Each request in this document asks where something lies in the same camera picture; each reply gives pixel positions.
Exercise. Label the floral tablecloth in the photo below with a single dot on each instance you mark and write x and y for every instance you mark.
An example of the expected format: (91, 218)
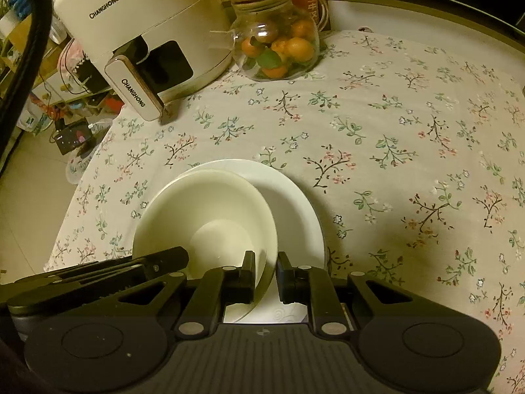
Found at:
(369, 152)

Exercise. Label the cluster of small oranges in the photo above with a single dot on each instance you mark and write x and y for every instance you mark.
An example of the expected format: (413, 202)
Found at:
(297, 47)

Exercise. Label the cream bowl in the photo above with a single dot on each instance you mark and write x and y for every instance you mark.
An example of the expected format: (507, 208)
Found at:
(205, 213)

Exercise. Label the white plate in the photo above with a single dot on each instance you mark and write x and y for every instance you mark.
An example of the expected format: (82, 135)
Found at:
(295, 221)

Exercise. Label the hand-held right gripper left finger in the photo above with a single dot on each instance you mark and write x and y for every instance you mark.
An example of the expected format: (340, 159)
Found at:
(248, 271)

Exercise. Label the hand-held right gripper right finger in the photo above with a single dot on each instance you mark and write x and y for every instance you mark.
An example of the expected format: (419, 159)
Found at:
(283, 275)

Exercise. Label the glass jar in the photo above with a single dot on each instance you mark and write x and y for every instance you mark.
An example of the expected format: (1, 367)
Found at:
(250, 14)

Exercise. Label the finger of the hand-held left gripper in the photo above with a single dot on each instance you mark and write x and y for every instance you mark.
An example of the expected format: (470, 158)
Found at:
(164, 258)
(82, 277)

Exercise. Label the red mug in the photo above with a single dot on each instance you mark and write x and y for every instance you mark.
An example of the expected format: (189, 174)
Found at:
(316, 4)

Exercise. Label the pink round fan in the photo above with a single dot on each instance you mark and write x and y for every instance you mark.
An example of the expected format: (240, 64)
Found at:
(71, 55)

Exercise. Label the small black screen device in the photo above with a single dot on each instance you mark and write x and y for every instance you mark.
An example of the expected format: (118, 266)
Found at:
(74, 139)

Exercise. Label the white air fryer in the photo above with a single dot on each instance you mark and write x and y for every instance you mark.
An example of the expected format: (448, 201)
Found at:
(143, 16)

